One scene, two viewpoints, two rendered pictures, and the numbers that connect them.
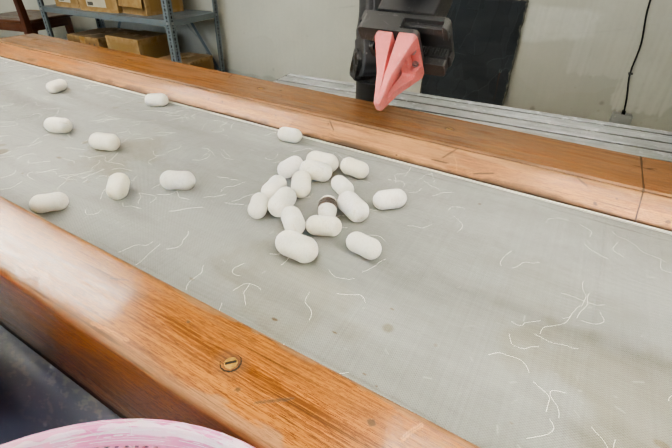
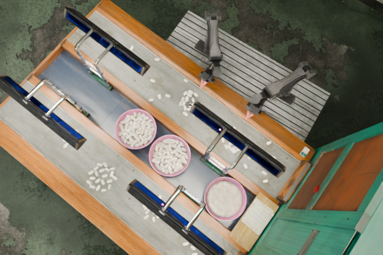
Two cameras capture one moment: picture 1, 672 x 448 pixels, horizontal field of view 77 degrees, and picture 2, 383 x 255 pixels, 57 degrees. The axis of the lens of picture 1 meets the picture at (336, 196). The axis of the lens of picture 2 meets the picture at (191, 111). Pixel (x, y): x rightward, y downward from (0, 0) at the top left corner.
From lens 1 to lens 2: 2.05 m
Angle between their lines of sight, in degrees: 44
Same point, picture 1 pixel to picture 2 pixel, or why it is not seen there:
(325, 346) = (187, 127)
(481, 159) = (216, 95)
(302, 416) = (184, 135)
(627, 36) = not seen: outside the picture
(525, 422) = (203, 137)
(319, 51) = not seen: outside the picture
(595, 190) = (230, 106)
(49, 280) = (159, 118)
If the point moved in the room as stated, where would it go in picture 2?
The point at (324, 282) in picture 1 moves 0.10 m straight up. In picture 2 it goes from (188, 118) to (188, 115)
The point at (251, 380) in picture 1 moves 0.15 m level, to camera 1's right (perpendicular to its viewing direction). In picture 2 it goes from (180, 132) to (203, 135)
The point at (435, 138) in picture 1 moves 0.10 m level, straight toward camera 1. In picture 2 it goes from (211, 88) to (206, 101)
